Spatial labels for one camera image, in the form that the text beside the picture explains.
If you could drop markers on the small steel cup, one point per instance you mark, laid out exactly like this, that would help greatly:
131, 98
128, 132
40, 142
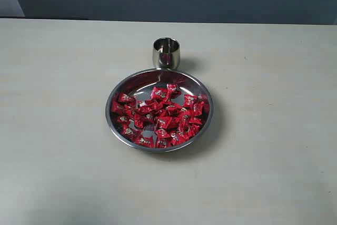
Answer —
166, 53

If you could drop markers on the round steel plate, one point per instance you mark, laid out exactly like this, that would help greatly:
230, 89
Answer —
184, 129

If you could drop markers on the red wrapped candy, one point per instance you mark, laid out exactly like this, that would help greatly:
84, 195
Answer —
145, 141
162, 134
129, 132
198, 108
172, 91
126, 99
189, 100
117, 108
158, 93
163, 122

